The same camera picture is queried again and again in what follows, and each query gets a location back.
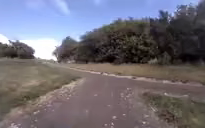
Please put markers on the dry grass strip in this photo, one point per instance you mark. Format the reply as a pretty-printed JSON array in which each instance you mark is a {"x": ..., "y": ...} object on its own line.
[{"x": 163, "y": 71}]

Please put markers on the grey asphalt path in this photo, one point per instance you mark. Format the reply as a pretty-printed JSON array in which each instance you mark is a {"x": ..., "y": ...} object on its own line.
[{"x": 100, "y": 100}]

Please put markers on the distant clump of trees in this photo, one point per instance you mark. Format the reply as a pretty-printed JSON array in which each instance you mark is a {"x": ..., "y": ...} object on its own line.
[{"x": 13, "y": 50}]

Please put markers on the dry grass verge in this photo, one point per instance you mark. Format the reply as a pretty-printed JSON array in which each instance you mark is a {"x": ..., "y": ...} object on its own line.
[{"x": 23, "y": 81}]

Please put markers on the dense wood of trees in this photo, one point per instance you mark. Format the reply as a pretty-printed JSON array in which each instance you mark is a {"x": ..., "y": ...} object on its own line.
[{"x": 140, "y": 43}]

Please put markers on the dry grass patch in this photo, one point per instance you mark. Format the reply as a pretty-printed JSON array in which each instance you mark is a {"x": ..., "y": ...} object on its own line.
[{"x": 183, "y": 111}]

